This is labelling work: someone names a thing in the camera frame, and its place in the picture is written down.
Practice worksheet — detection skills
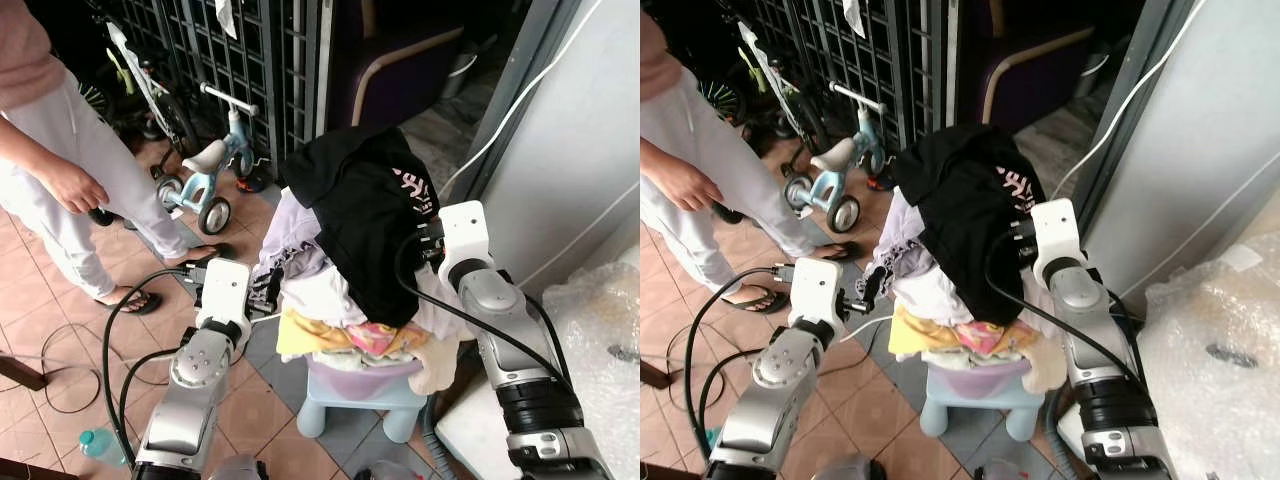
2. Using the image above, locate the purple plastic basin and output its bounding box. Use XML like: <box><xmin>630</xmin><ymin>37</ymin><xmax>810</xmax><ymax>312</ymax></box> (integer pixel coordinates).
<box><xmin>925</xmin><ymin>352</ymin><xmax>1033</xmax><ymax>401</ymax></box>
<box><xmin>305</xmin><ymin>352</ymin><xmax>426</xmax><ymax>403</ymax></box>

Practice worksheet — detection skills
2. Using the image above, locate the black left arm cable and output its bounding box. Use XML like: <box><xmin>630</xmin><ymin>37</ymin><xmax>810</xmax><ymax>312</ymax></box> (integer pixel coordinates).
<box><xmin>100</xmin><ymin>262</ymin><xmax>213</xmax><ymax>468</ymax></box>
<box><xmin>684</xmin><ymin>264</ymin><xmax>801</xmax><ymax>461</ymax></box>

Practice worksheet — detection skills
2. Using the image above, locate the person's hand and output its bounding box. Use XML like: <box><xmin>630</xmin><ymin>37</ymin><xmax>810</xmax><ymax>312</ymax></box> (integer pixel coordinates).
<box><xmin>662</xmin><ymin>154</ymin><xmax>724</xmax><ymax>211</ymax></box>
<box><xmin>44</xmin><ymin>158</ymin><xmax>110</xmax><ymax>215</ymax></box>

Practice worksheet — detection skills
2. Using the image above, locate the white lilac frilled garment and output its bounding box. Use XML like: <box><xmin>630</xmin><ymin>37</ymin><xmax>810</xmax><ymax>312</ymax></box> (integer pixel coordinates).
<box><xmin>248</xmin><ymin>190</ymin><xmax>363</xmax><ymax>326</ymax></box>
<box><xmin>866</xmin><ymin>188</ymin><xmax>966</xmax><ymax>326</ymax></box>

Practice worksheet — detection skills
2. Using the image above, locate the yellow cloth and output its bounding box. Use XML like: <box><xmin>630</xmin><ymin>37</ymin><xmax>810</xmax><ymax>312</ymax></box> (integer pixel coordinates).
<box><xmin>888</xmin><ymin>306</ymin><xmax>963</xmax><ymax>359</ymax></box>
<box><xmin>276</xmin><ymin>308</ymin><xmax>353</xmax><ymax>361</ymax></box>

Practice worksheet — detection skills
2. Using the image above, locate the dark purple armchair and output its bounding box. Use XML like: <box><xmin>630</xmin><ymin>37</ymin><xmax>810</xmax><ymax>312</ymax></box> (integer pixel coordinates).
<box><xmin>322</xmin><ymin>0</ymin><xmax>479</xmax><ymax>136</ymax></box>
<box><xmin>955</xmin><ymin>0</ymin><xmax>1113</xmax><ymax>136</ymax></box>

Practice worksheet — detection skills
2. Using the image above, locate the black flip-flop sandal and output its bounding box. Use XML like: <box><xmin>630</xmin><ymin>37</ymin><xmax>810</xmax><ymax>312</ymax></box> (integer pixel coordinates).
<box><xmin>718</xmin><ymin>284</ymin><xmax>778</xmax><ymax>314</ymax></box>
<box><xmin>103</xmin><ymin>288</ymin><xmax>164</xmax><ymax>317</ymax></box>
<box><xmin>798</xmin><ymin>239</ymin><xmax>857</xmax><ymax>265</ymax></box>
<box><xmin>165</xmin><ymin>243</ymin><xmax>237</xmax><ymax>271</ymax></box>

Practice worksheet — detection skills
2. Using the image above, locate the pink patterned cloth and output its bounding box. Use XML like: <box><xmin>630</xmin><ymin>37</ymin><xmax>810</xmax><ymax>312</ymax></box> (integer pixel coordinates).
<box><xmin>955</xmin><ymin>320</ymin><xmax>1031</xmax><ymax>359</ymax></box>
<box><xmin>344</xmin><ymin>320</ymin><xmax>429</xmax><ymax>359</ymax></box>

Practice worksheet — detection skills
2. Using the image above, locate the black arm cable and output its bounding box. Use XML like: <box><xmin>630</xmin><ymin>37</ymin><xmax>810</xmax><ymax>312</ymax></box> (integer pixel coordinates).
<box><xmin>684</xmin><ymin>264</ymin><xmax>801</xmax><ymax>461</ymax></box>
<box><xmin>392</xmin><ymin>228</ymin><xmax>573</xmax><ymax>393</ymax></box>
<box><xmin>100</xmin><ymin>262</ymin><xmax>213</xmax><ymax>468</ymax></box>
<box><xmin>984</xmin><ymin>226</ymin><xmax>1146</xmax><ymax>386</ymax></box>

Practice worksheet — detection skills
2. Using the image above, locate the black metal grid gate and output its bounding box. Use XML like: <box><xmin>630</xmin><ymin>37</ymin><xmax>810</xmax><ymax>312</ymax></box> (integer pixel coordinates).
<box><xmin>95</xmin><ymin>0</ymin><xmax>323</xmax><ymax>166</ymax></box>
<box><xmin>725</xmin><ymin>0</ymin><xmax>951</xmax><ymax>166</ymax></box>

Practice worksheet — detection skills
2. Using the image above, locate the thin floor wire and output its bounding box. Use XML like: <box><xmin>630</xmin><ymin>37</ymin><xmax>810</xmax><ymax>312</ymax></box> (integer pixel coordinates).
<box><xmin>640</xmin><ymin>320</ymin><xmax>701</xmax><ymax>393</ymax></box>
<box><xmin>0</xmin><ymin>320</ymin><xmax>173</xmax><ymax>416</ymax></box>

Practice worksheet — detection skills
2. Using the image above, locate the light blue plastic stool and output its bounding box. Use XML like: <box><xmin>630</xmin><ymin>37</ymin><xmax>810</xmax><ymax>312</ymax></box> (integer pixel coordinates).
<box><xmin>918</xmin><ymin>365</ymin><xmax>1043</xmax><ymax>443</ymax></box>
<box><xmin>295</xmin><ymin>365</ymin><xmax>433</xmax><ymax>444</ymax></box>

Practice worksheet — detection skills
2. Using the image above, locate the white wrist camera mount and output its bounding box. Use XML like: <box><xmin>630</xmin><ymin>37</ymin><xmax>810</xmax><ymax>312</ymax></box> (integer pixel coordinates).
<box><xmin>1029</xmin><ymin>198</ymin><xmax>1088</xmax><ymax>283</ymax></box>
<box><xmin>788</xmin><ymin>262</ymin><xmax>850</xmax><ymax>331</ymax></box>
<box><xmin>194</xmin><ymin>258</ymin><xmax>252</xmax><ymax>332</ymax></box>
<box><xmin>437</xmin><ymin>200</ymin><xmax>499</xmax><ymax>277</ymax></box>

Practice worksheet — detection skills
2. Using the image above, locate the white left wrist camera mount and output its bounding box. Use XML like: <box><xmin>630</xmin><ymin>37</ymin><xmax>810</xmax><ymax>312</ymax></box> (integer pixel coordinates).
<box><xmin>788</xmin><ymin>262</ymin><xmax>850</xmax><ymax>331</ymax></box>
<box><xmin>194</xmin><ymin>258</ymin><xmax>252</xmax><ymax>332</ymax></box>

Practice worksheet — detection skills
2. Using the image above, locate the grey corrugated hose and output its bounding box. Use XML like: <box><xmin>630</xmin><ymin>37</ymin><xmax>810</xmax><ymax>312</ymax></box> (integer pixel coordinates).
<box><xmin>1043</xmin><ymin>390</ymin><xmax>1069</xmax><ymax>479</ymax></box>
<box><xmin>418</xmin><ymin>393</ymin><xmax>453</xmax><ymax>476</ymax></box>

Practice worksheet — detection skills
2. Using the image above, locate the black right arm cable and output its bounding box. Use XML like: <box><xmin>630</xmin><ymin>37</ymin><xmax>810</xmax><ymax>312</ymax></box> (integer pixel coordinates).
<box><xmin>984</xmin><ymin>226</ymin><xmax>1146</xmax><ymax>386</ymax></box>
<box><xmin>392</xmin><ymin>228</ymin><xmax>573</xmax><ymax>393</ymax></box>

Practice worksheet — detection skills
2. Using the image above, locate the person in white trousers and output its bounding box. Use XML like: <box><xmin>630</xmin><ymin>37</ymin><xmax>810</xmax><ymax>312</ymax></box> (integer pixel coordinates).
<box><xmin>640</xmin><ymin>0</ymin><xmax>819</xmax><ymax>299</ymax></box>
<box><xmin>0</xmin><ymin>0</ymin><xmax>201</xmax><ymax>301</ymax></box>

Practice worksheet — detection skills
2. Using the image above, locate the white wall cable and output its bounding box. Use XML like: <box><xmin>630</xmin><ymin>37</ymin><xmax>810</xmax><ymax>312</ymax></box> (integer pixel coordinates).
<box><xmin>1050</xmin><ymin>0</ymin><xmax>1209</xmax><ymax>199</ymax></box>
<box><xmin>438</xmin><ymin>0</ymin><xmax>604</xmax><ymax>201</ymax></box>

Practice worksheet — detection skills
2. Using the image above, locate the light blue balance bike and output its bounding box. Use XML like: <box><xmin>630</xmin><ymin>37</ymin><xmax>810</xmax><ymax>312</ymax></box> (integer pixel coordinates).
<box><xmin>782</xmin><ymin>81</ymin><xmax>898</xmax><ymax>235</ymax></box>
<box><xmin>150</xmin><ymin>83</ymin><xmax>269</xmax><ymax>237</ymax></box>

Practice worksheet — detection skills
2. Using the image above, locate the clear bubble wrap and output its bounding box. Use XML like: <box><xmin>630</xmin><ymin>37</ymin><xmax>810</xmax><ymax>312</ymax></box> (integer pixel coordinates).
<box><xmin>540</xmin><ymin>262</ymin><xmax>641</xmax><ymax>433</ymax></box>
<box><xmin>1135</xmin><ymin>222</ymin><xmax>1280</xmax><ymax>480</ymax></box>

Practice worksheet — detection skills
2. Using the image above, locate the black garment with pink print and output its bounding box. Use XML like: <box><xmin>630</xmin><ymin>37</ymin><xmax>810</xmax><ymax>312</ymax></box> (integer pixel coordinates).
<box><xmin>279</xmin><ymin>125</ymin><xmax>442</xmax><ymax>328</ymax></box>
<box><xmin>889</xmin><ymin>124</ymin><xmax>1047</xmax><ymax>328</ymax></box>

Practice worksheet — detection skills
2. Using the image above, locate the white green child bicycle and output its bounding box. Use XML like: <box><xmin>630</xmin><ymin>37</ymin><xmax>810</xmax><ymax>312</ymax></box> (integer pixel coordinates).
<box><xmin>700</xmin><ymin>18</ymin><xmax>831</xmax><ymax>151</ymax></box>
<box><xmin>82</xmin><ymin>15</ymin><xmax>199</xmax><ymax>153</ymax></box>

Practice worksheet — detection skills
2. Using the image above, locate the cream cloth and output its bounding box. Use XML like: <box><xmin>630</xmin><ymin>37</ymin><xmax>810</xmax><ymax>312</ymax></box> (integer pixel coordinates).
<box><xmin>1018</xmin><ymin>335</ymin><xmax>1069</xmax><ymax>395</ymax></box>
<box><xmin>405</xmin><ymin>335</ymin><xmax>463</xmax><ymax>397</ymax></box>

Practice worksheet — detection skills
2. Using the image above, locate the white foam box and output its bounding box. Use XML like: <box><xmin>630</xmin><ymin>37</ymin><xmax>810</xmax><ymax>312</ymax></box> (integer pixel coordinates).
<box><xmin>434</xmin><ymin>375</ymin><xmax>523</xmax><ymax>480</ymax></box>
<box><xmin>1055</xmin><ymin>405</ymin><xmax>1093</xmax><ymax>480</ymax></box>

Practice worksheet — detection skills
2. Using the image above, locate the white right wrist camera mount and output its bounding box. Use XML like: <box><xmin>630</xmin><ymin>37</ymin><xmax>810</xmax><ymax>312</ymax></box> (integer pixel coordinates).
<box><xmin>1029</xmin><ymin>198</ymin><xmax>1088</xmax><ymax>283</ymax></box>
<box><xmin>437</xmin><ymin>200</ymin><xmax>499</xmax><ymax>277</ymax></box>

